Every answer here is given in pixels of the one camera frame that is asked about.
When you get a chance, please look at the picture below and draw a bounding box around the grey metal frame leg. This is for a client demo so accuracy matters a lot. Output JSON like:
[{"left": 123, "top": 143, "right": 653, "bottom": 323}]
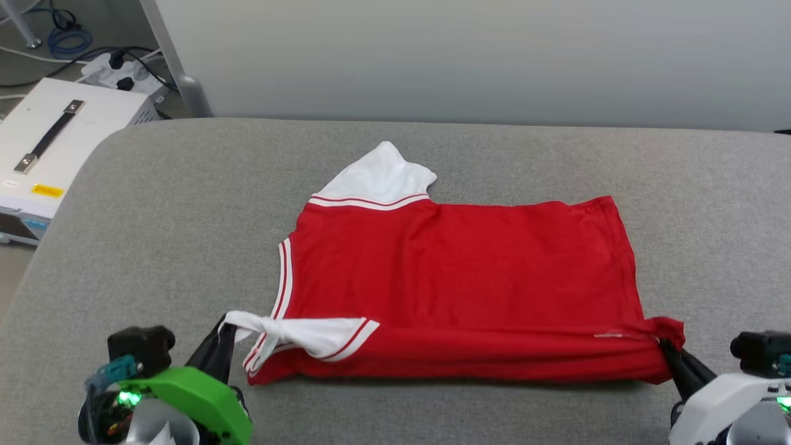
[{"left": 138, "top": 0, "right": 214, "bottom": 119}]

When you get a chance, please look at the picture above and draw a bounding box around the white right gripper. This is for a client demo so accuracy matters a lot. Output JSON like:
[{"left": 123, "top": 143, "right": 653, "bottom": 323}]
[{"left": 658, "top": 338, "right": 791, "bottom": 445}]

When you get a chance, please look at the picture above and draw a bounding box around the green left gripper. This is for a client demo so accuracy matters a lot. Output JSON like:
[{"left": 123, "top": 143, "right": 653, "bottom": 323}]
[{"left": 116, "top": 315, "right": 253, "bottom": 445}]

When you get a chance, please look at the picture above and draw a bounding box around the white device box with handle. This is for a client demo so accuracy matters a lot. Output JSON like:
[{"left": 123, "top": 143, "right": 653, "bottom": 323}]
[{"left": 0, "top": 77, "right": 172, "bottom": 248}]

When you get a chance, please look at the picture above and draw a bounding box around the black power cable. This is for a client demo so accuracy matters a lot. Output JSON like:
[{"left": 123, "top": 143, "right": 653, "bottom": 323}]
[{"left": 0, "top": 44, "right": 180, "bottom": 93}]

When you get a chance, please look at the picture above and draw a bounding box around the red and white shirt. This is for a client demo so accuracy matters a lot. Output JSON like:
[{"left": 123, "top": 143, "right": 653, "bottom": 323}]
[{"left": 218, "top": 141, "right": 686, "bottom": 386}]

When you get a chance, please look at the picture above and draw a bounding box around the white cable on floor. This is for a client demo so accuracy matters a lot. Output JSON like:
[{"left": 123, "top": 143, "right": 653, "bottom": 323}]
[{"left": 0, "top": 44, "right": 88, "bottom": 66}]

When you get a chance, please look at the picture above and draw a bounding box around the white metal leg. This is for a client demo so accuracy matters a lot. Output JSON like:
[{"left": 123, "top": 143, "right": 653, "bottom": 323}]
[{"left": 0, "top": 0, "right": 42, "bottom": 49}]

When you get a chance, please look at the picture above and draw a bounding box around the blue coiled cable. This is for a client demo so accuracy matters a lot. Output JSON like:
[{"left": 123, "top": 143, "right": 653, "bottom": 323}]
[{"left": 26, "top": 5, "right": 95, "bottom": 57}]

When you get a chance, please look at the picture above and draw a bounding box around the white power strip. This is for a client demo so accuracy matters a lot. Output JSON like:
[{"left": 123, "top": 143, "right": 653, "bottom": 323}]
[{"left": 79, "top": 48, "right": 172, "bottom": 95}]

